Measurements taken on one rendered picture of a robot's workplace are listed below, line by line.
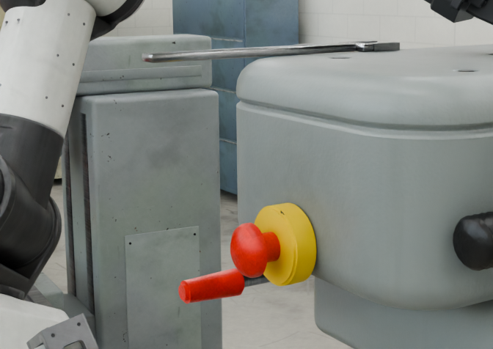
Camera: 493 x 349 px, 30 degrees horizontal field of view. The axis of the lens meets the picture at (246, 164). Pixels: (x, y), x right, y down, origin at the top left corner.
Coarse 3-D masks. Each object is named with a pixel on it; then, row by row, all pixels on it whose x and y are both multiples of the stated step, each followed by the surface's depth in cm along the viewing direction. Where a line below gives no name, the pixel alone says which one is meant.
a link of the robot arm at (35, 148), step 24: (0, 120) 89; (24, 120) 89; (0, 144) 88; (24, 144) 89; (48, 144) 91; (24, 168) 88; (48, 168) 91; (24, 192) 87; (48, 192) 92; (24, 216) 86; (48, 216) 92; (0, 240) 85; (24, 240) 89; (48, 240) 93; (24, 264) 93
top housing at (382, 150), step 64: (256, 64) 74; (320, 64) 70; (384, 64) 69; (448, 64) 69; (256, 128) 72; (320, 128) 64; (384, 128) 60; (448, 128) 59; (256, 192) 73; (320, 192) 65; (384, 192) 60; (448, 192) 59; (320, 256) 66; (384, 256) 61; (448, 256) 60
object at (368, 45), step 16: (224, 48) 77; (240, 48) 77; (256, 48) 77; (272, 48) 78; (288, 48) 78; (304, 48) 79; (320, 48) 80; (336, 48) 81; (352, 48) 82; (368, 48) 82; (384, 48) 83
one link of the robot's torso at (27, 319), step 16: (0, 288) 85; (0, 304) 82; (16, 304) 84; (32, 304) 86; (0, 320) 81; (16, 320) 82; (32, 320) 84; (48, 320) 85; (64, 320) 86; (0, 336) 81; (16, 336) 82; (32, 336) 83
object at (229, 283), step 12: (204, 276) 77; (216, 276) 77; (228, 276) 77; (240, 276) 78; (264, 276) 79; (180, 288) 76; (192, 288) 76; (204, 288) 76; (216, 288) 77; (228, 288) 77; (240, 288) 78; (192, 300) 76; (204, 300) 77
